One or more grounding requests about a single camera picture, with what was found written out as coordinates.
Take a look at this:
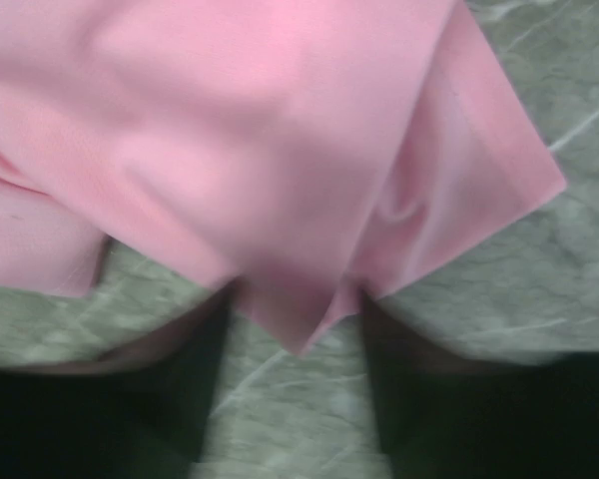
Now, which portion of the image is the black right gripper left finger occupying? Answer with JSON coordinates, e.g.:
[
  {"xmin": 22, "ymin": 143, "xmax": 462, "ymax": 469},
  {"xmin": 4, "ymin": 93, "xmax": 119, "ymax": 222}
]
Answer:
[{"xmin": 0, "ymin": 285, "xmax": 233, "ymax": 478}]

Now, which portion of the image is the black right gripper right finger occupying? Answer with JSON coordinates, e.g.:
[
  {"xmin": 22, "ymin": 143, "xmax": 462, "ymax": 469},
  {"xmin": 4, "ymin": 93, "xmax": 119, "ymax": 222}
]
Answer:
[{"xmin": 361, "ymin": 292, "xmax": 599, "ymax": 478}]

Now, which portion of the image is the pink t shirt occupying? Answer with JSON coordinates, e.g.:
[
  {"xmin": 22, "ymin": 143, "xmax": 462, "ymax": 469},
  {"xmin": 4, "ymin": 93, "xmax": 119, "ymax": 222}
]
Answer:
[{"xmin": 0, "ymin": 1, "xmax": 565, "ymax": 352}]

